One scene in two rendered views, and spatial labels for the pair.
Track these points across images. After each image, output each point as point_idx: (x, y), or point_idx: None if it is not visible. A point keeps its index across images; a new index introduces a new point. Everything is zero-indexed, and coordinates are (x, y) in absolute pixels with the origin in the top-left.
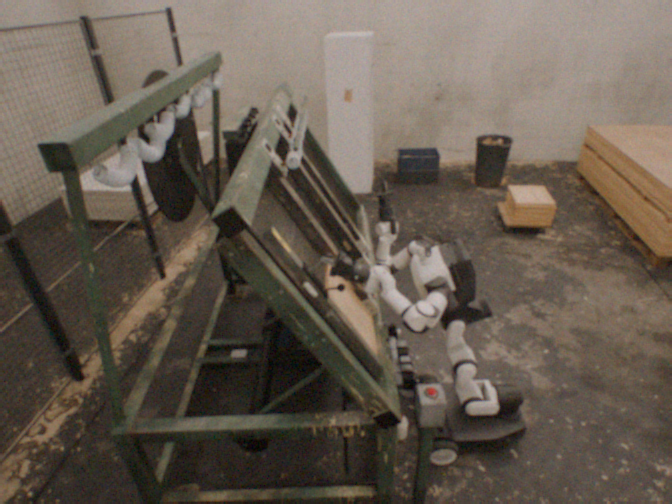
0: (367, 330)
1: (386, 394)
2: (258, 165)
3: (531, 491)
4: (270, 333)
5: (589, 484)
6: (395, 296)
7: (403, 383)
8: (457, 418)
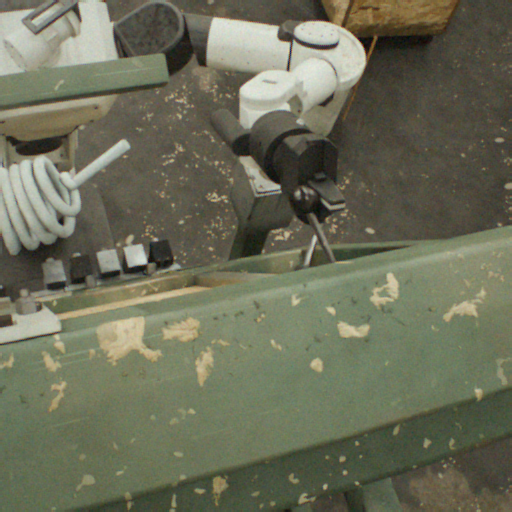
0: (120, 306)
1: (288, 257)
2: (365, 263)
3: (154, 173)
4: None
5: (123, 99)
6: (312, 80)
7: (176, 264)
8: (64, 255)
